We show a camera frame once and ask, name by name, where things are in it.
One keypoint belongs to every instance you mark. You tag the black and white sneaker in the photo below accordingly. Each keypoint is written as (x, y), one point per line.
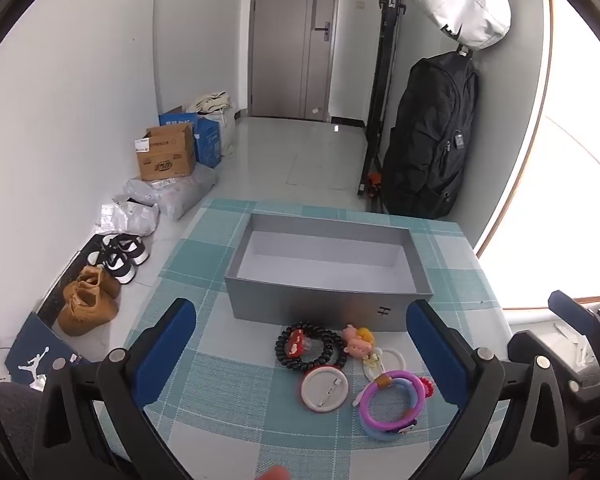
(127, 247)
(115, 267)

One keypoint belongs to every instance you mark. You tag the white hanging bag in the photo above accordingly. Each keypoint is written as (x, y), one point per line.
(460, 0)

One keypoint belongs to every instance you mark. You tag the pink doll hair clip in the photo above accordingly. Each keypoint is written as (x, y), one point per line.
(356, 342)

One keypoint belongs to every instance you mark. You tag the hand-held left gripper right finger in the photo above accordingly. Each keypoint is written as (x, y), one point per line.
(440, 350)

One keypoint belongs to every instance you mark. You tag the blue carton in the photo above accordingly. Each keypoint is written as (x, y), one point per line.
(209, 142)

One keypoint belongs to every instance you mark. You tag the beige tote bag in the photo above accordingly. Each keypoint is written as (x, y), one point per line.
(210, 101)

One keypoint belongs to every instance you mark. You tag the blue shoe box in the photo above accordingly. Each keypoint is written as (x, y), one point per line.
(35, 350)

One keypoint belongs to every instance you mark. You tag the grey fabric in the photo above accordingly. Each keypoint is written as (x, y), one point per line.
(10, 425)

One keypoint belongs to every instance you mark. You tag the blue open-flap box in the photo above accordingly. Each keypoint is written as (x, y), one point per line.
(177, 117)

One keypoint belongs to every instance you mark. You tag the white plastic bag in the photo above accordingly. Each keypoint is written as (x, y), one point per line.
(227, 130)

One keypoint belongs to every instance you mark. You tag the small grey parcel bag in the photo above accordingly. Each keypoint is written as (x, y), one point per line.
(130, 217)

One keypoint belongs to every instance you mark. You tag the black shoe tray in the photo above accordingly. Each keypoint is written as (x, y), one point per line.
(65, 280)

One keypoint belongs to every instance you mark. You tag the bright window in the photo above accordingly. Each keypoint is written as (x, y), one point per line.
(570, 160)

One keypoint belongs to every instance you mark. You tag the large grey parcel bag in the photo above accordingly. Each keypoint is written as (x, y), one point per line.
(175, 192)

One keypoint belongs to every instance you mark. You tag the black metal rack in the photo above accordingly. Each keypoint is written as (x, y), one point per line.
(382, 85)

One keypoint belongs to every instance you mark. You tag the red flower charm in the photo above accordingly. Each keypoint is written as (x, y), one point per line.
(428, 387)

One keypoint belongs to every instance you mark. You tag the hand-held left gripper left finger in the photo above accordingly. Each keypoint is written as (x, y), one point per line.
(165, 345)

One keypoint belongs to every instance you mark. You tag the brown cardboard box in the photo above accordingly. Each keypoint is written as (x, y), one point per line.
(165, 157)

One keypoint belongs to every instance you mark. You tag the black backpack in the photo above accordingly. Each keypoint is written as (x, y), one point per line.
(430, 135)

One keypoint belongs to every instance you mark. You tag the grey door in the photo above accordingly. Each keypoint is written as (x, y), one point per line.
(280, 35)

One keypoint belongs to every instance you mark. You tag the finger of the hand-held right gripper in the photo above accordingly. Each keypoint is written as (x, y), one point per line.
(575, 310)
(522, 345)

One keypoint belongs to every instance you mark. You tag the grey cardboard box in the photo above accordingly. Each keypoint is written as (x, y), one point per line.
(305, 305)

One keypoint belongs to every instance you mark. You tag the teal checked tablecloth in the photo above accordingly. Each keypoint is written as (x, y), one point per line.
(220, 385)

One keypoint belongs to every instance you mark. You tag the white round badge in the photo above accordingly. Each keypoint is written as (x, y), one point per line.
(320, 392)

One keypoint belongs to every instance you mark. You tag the brown boot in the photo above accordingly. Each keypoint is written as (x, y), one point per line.
(85, 310)
(100, 282)

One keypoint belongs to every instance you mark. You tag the small orange object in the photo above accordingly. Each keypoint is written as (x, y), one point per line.
(375, 182)

